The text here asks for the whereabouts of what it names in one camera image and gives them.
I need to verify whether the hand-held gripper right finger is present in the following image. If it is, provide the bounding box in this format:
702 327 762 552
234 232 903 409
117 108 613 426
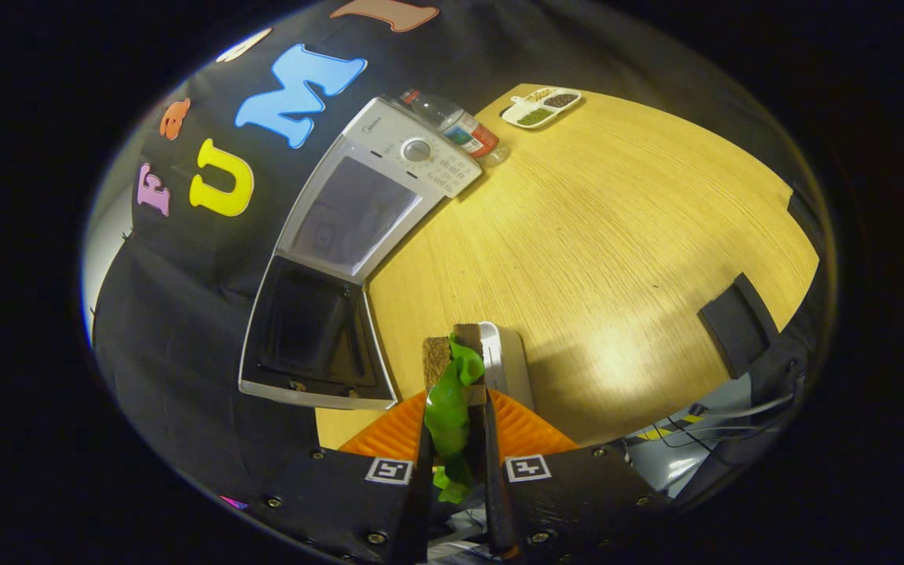
483 388 669 562

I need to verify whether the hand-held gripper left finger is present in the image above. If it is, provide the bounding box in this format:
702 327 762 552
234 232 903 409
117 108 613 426
252 390 433 565

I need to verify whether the lettuce sandwich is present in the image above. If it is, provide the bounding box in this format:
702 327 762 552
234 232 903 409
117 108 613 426
423 323 488 503

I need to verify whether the white microwave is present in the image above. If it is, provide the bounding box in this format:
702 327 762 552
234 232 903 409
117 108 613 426
238 97 484 411

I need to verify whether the white rectangular tray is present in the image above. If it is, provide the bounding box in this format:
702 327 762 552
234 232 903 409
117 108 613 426
477 321 536 410

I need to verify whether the dark flat panel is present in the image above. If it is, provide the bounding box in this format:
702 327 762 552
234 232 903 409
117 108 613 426
697 272 780 380

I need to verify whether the clear plastic bottle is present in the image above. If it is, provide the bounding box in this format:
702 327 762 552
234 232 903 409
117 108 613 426
399 89 511 167

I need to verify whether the white divided bean dish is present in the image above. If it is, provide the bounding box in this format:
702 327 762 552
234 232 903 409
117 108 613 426
499 86 583 129

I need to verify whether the black cable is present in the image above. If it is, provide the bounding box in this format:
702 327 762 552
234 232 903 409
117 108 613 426
656 422 784 450

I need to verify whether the white cable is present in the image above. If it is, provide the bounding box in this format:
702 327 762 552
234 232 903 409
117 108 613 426
687 391 796 421

